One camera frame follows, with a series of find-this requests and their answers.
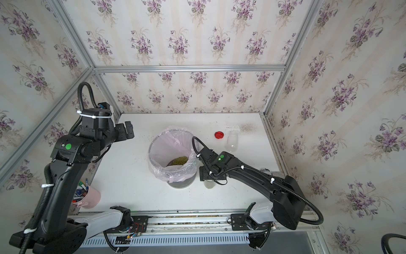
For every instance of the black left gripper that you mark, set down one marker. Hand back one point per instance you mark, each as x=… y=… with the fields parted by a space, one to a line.
x=121 y=134

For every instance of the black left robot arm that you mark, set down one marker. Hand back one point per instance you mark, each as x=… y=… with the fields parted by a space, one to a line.
x=50 y=230

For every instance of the clear jar with beans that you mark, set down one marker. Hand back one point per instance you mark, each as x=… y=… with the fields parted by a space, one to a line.
x=209 y=184

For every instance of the clear plastic jar of beans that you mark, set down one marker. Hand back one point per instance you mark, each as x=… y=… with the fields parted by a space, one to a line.
x=232 y=142

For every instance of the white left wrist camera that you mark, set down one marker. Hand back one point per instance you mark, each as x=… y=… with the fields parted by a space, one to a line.
x=104 y=106

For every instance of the white vented cable duct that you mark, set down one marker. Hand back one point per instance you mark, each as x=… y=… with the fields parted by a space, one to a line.
x=179 y=240

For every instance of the pink cup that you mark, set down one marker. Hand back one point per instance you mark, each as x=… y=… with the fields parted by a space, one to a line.
x=90 y=200

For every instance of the red jar lid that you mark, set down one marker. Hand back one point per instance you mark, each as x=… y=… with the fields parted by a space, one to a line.
x=219 y=135

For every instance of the coloured pens in cup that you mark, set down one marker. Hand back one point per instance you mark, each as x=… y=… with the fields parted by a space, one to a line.
x=81 y=191

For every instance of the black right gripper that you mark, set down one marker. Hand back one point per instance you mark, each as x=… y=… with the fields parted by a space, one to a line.
x=203 y=174

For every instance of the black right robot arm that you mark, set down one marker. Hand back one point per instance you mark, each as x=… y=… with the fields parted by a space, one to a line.
x=287 y=204

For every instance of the mesh bin with pink bag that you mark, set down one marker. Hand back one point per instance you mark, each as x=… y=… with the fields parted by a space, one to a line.
x=172 y=159

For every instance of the aluminium mounting rail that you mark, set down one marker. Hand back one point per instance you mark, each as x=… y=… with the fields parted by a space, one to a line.
x=183 y=222

